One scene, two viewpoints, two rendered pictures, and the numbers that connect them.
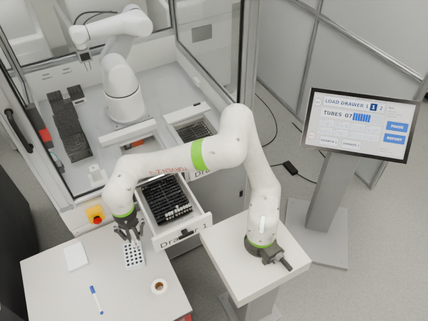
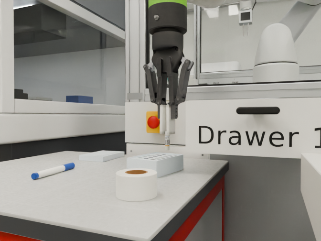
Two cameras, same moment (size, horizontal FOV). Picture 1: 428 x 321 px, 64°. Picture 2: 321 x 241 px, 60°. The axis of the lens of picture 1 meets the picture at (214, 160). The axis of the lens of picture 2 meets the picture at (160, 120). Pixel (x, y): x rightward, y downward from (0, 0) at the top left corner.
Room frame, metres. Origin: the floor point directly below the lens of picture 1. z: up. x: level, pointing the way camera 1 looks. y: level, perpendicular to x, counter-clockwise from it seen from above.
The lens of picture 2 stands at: (0.31, -0.13, 0.90)
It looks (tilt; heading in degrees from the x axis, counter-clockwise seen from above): 1 degrees down; 49
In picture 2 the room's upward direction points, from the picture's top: straight up
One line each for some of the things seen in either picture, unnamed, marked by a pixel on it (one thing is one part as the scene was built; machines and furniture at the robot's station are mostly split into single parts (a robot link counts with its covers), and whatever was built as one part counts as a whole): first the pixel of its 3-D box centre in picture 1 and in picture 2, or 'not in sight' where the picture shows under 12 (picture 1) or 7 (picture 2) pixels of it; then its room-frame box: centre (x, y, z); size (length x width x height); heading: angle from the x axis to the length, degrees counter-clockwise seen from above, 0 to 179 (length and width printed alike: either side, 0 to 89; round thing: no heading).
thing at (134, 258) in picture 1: (134, 255); (156, 163); (0.74, 0.38, 0.78); 0.12 x 0.08 x 0.04; 16
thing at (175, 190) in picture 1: (166, 200); not in sight; (0.98, 0.24, 0.87); 0.22 x 0.18 x 0.06; 27
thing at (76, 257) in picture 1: (76, 256); (102, 155); (0.75, 0.66, 0.77); 0.13 x 0.09 x 0.02; 27
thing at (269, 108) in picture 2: (185, 232); (257, 110); (0.78, 0.14, 0.91); 0.07 x 0.04 x 0.01; 117
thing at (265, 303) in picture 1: (253, 283); not in sight; (0.76, -0.20, 0.38); 0.30 x 0.30 x 0.76; 26
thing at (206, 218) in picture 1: (183, 232); (258, 127); (0.80, 0.15, 0.87); 0.29 x 0.02 x 0.11; 117
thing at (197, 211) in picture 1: (165, 200); not in sight; (0.99, 0.24, 0.86); 0.40 x 0.26 x 0.06; 27
